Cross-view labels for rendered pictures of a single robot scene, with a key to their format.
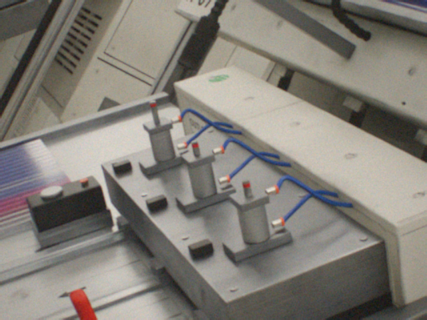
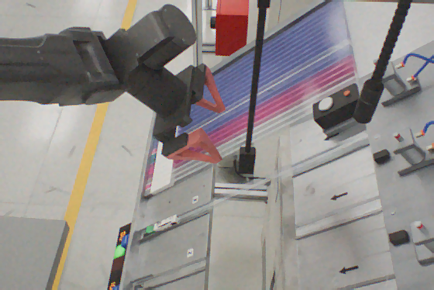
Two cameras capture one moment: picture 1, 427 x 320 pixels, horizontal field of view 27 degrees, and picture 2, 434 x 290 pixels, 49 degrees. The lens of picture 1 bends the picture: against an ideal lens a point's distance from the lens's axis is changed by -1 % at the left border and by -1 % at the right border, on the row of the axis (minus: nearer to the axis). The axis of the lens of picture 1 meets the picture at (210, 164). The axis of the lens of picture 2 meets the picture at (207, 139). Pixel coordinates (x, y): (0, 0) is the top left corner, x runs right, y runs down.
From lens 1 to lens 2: 51 cm
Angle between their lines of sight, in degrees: 52
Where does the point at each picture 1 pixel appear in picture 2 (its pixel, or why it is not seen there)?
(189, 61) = (361, 119)
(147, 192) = (379, 133)
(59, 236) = (337, 129)
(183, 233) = (392, 205)
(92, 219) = not seen: hidden behind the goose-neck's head
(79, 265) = (346, 163)
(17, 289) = (309, 181)
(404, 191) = not seen: outside the picture
